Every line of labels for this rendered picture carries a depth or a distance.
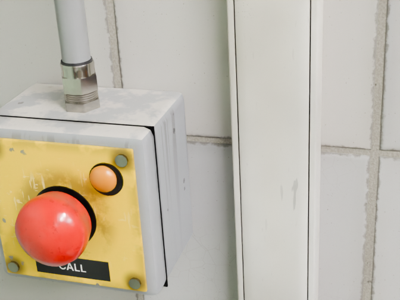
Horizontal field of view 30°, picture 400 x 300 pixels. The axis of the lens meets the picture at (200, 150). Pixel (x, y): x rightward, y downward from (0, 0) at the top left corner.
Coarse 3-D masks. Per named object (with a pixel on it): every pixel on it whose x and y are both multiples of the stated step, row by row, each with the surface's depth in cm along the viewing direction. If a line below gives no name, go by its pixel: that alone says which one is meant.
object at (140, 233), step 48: (48, 96) 44; (144, 96) 43; (0, 144) 40; (48, 144) 39; (96, 144) 39; (144, 144) 38; (0, 192) 42; (96, 192) 40; (144, 192) 39; (0, 240) 44; (96, 240) 41; (144, 240) 40; (144, 288) 41
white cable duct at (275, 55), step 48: (240, 0) 38; (288, 0) 38; (240, 48) 40; (288, 48) 39; (240, 96) 41; (288, 96) 40; (240, 144) 42; (288, 144) 41; (240, 192) 44; (288, 192) 43; (240, 240) 45; (288, 240) 44; (240, 288) 46; (288, 288) 45
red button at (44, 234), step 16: (48, 192) 40; (32, 208) 38; (48, 208) 38; (64, 208) 38; (80, 208) 39; (16, 224) 39; (32, 224) 38; (48, 224) 38; (64, 224) 38; (80, 224) 39; (32, 240) 39; (48, 240) 38; (64, 240) 38; (80, 240) 39; (32, 256) 40; (48, 256) 39; (64, 256) 39
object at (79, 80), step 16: (64, 0) 39; (80, 0) 39; (64, 16) 39; (80, 16) 39; (64, 32) 39; (80, 32) 40; (64, 48) 40; (80, 48) 40; (64, 64) 40; (80, 64) 40; (64, 80) 40; (80, 80) 40; (96, 80) 41; (64, 96) 41; (80, 96) 41; (96, 96) 42; (80, 112) 41
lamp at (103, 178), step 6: (96, 168) 38; (102, 168) 38; (108, 168) 38; (90, 174) 38; (96, 174) 38; (102, 174) 38; (108, 174) 38; (114, 174) 38; (90, 180) 39; (96, 180) 38; (102, 180) 38; (108, 180) 38; (114, 180) 38; (96, 186) 38; (102, 186) 38; (108, 186) 38; (114, 186) 38
